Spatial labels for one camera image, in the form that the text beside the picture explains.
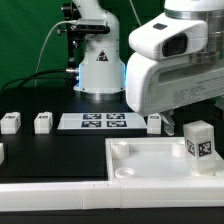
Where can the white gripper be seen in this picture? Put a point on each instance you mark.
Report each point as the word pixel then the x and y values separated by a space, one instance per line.
pixel 158 86

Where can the white square tabletop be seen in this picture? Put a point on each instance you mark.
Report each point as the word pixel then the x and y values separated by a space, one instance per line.
pixel 152 158

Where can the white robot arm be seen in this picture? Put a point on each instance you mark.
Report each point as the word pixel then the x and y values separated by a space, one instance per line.
pixel 193 28

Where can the white block left edge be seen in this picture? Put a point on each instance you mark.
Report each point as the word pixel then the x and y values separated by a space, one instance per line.
pixel 1 153

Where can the white front fence wall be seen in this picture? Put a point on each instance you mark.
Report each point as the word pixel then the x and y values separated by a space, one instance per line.
pixel 106 195

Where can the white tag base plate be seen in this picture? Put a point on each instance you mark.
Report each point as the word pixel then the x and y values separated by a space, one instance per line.
pixel 100 121

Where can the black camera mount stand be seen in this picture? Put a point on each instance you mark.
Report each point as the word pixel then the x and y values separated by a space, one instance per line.
pixel 70 12

